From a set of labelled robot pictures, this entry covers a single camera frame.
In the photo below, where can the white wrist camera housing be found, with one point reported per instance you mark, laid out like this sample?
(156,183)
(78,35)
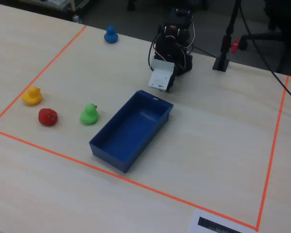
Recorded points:
(161,75)

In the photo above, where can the white paper with black bar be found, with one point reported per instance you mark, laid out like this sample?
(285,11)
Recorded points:
(215,223)

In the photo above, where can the green rubber duck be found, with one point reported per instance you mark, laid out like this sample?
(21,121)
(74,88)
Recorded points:
(89,115)

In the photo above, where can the red clamp knob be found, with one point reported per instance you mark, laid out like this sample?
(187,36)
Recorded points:
(235,46)

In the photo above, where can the yellow rubber duck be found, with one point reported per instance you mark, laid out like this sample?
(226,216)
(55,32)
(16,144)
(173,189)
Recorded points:
(31,96)

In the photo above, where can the metal cart with caster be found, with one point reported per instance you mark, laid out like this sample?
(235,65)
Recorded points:
(63,7)

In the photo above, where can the red rubber duck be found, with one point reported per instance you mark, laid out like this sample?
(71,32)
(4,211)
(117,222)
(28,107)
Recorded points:
(48,117)

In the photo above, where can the black office chair base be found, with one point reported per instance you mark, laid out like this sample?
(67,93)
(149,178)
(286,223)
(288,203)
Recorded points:
(264,36)

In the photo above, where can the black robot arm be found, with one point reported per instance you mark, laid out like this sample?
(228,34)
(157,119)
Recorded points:
(177,38)

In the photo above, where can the orange tape border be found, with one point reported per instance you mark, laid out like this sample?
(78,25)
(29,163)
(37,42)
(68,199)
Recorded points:
(38,75)

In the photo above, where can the blue rubber duck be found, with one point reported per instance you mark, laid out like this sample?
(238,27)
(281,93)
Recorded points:
(110,35)

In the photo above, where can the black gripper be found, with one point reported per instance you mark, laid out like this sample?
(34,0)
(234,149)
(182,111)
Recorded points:
(172,81)

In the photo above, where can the blue plastic box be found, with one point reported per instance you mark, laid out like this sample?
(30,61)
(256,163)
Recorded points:
(133,132)

